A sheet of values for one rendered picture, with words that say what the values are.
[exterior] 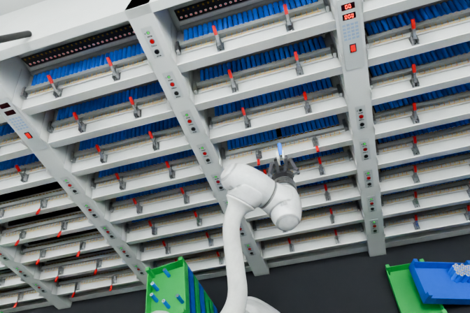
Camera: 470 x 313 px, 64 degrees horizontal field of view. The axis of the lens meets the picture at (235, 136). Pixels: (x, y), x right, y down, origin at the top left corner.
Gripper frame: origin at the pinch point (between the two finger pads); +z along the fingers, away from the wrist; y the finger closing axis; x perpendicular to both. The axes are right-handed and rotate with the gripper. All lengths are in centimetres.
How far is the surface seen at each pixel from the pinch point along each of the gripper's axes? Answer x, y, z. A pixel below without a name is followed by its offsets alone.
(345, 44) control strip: -37, -34, 6
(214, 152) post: -2.2, 29.8, 13.5
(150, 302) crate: 57, 80, -11
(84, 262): 61, 137, 31
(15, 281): 63, 188, 28
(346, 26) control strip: -44, -35, 5
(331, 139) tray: 7.0, -22.6, 18.0
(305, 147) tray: 7.7, -10.6, 16.8
